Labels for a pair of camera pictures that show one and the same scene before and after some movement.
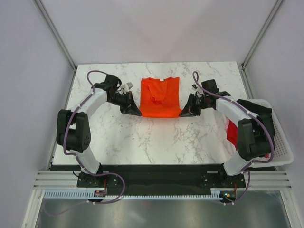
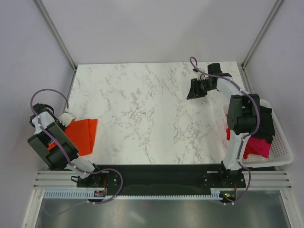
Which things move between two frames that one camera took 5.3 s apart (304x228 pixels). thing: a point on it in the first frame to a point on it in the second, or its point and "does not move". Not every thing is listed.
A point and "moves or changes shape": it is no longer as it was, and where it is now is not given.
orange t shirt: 160,98 moves or changes shape
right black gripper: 190,107 to 194,91
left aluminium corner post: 42,11 does not move
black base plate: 160,177 does not move
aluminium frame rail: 255,180 does not move
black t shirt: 264,113 does not move
